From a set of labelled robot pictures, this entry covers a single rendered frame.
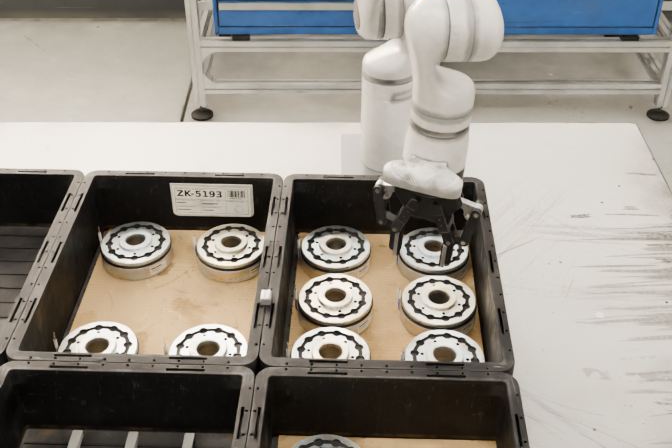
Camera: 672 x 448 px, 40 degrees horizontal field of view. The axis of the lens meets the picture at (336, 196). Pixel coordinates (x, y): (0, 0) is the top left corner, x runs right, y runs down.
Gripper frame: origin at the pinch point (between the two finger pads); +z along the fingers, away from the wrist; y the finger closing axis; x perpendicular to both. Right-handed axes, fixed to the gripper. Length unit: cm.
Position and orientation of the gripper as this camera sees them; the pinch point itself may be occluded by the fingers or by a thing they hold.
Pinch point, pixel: (420, 248)
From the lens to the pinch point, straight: 118.8
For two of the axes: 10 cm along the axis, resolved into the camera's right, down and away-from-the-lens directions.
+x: -3.2, 5.6, -7.6
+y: -9.5, -2.4, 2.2
